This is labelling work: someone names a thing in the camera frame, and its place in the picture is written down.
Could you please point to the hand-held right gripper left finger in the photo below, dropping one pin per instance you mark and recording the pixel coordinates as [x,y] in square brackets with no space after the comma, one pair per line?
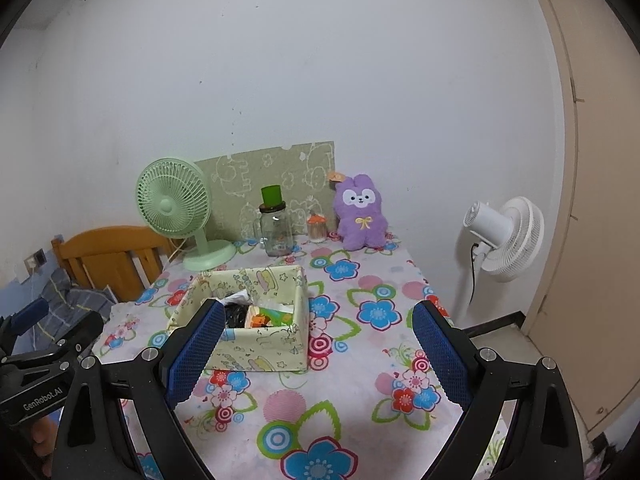
[197,350]

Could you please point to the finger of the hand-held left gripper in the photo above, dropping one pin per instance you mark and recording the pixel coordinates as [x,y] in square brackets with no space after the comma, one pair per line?
[30,312]
[85,330]

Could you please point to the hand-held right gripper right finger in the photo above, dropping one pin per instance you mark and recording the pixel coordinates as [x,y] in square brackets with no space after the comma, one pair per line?
[445,355]

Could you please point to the black plastic bag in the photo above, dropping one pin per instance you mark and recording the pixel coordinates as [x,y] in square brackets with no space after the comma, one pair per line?
[237,316]

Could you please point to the yellow printed fabric storage box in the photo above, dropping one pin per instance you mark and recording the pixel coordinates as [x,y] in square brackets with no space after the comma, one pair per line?
[260,350]

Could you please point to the green juice carton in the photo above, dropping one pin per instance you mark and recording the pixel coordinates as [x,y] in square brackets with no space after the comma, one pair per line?
[272,317]

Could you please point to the person's left hand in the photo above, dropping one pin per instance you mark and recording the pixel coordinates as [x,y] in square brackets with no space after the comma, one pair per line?
[42,437]

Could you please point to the grey plaid pillow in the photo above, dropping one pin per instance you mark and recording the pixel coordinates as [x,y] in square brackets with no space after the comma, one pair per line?
[75,300]

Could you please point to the wooden bed headboard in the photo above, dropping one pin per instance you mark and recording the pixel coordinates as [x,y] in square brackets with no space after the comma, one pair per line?
[110,255]

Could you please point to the white standing fan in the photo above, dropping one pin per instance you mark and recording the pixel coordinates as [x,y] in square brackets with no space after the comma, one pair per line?
[515,240]

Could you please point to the glass jar with green lid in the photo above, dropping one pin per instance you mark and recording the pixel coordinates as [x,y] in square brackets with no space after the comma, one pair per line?
[275,235]

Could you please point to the green desk fan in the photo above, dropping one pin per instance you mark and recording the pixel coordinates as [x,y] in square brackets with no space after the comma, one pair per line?
[167,205]

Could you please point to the purple plush rabbit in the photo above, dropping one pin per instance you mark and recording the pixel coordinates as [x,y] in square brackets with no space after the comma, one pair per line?
[360,215]

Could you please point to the cotton swab tub orange lid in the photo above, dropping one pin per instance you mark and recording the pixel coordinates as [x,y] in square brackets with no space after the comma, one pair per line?
[316,232]

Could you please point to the green patterned board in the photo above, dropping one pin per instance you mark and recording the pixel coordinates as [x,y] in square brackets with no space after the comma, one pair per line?
[260,170]

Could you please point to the beige door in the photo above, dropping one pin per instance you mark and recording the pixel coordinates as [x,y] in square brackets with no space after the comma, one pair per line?
[600,210]

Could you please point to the wall socket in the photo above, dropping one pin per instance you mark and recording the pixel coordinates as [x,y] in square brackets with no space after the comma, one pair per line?
[35,259]

